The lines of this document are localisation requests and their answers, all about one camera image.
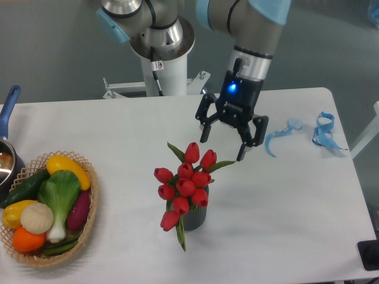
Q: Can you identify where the black cable on pedestal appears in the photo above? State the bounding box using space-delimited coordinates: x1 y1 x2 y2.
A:
149 47 165 97

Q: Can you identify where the cream garlic bun toy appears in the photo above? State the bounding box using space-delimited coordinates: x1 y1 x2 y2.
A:
20 202 54 234

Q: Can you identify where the green bok choy toy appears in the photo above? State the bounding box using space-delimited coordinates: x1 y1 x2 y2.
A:
37 170 81 243

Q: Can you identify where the yellow bell pepper toy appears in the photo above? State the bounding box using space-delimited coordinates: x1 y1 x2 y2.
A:
2 200 37 229

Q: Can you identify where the dark grey ribbed vase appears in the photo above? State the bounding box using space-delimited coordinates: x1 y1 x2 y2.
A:
183 186 209 231

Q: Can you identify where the light blue torn strip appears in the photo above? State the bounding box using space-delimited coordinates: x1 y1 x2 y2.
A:
265 118 304 157

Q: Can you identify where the yellow squash toy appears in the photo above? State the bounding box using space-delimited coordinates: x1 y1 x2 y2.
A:
46 154 91 191

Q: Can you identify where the green cucumber toy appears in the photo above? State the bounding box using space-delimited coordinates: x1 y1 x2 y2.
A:
1 169 50 209

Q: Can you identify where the red tulip bouquet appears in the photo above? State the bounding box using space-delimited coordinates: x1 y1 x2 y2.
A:
154 142 234 251

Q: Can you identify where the blue object top corner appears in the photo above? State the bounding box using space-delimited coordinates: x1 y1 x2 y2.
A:
367 0 379 28

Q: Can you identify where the orange fruit toy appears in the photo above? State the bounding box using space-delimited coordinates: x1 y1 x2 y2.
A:
12 227 46 253

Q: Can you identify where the white frame at right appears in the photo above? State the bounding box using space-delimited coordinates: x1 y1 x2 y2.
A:
350 101 378 159

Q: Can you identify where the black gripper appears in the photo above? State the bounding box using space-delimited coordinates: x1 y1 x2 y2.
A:
195 70 269 162

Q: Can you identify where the white metal base frame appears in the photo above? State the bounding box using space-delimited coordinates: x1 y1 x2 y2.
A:
102 70 211 99

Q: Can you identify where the black device at edge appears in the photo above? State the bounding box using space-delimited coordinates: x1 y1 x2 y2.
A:
357 240 378 271

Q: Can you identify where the blue crumpled strip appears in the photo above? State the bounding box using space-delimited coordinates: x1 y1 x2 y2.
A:
312 112 348 150

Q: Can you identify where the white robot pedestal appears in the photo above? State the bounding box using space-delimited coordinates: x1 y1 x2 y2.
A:
140 55 187 97

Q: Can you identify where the purple sweet potato toy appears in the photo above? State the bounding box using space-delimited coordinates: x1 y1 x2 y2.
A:
66 191 90 231

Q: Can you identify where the green bean pods toy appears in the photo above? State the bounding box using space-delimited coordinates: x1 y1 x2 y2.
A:
42 235 79 257

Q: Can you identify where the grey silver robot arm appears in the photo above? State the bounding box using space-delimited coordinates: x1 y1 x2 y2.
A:
96 1 291 160

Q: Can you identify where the woven wicker basket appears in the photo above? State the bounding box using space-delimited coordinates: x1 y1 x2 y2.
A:
1 151 99 267

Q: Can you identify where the blue handled saucepan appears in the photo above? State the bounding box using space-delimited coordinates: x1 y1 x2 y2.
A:
1 85 25 202

